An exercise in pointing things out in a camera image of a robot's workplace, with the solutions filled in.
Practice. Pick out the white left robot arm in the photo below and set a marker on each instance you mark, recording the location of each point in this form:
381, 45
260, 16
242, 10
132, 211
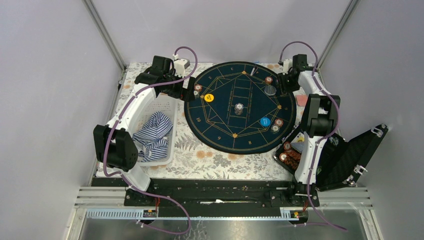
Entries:
114, 146

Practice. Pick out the pink sponge block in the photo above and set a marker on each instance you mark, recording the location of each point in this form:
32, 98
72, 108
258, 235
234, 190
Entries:
301, 100

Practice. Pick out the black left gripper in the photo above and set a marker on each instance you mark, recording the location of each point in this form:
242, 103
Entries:
183, 93

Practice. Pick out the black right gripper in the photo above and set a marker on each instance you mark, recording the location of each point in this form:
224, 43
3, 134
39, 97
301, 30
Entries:
282, 86

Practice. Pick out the red chip rows in case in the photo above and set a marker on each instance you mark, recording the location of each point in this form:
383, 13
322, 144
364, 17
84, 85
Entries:
290, 157

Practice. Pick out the red five chip stack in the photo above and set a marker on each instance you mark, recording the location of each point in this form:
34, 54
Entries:
279, 122

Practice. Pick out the blue white striped cloth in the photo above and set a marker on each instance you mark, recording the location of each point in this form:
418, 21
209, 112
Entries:
152, 139

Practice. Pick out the black poker chip case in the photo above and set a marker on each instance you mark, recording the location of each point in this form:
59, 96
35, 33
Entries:
341, 163

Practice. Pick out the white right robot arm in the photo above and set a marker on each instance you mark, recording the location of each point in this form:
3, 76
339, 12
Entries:
319, 121

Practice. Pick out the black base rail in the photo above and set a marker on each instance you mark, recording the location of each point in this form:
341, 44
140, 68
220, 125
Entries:
211, 198

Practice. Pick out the blue small blind button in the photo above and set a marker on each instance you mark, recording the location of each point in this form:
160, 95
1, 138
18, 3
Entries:
265, 122

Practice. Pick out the round dark poker mat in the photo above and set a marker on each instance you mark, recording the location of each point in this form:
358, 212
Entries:
215, 123

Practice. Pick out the clear dealer button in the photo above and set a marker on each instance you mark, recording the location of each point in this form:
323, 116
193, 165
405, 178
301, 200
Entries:
270, 90

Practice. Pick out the yellow big blind button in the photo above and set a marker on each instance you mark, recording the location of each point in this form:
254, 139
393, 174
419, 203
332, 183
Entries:
209, 98

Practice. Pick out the grey chip stack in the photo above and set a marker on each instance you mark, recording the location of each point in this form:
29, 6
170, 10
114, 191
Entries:
238, 109

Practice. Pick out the white plastic laundry basket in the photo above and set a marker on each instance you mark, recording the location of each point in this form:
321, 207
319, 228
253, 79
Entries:
168, 106

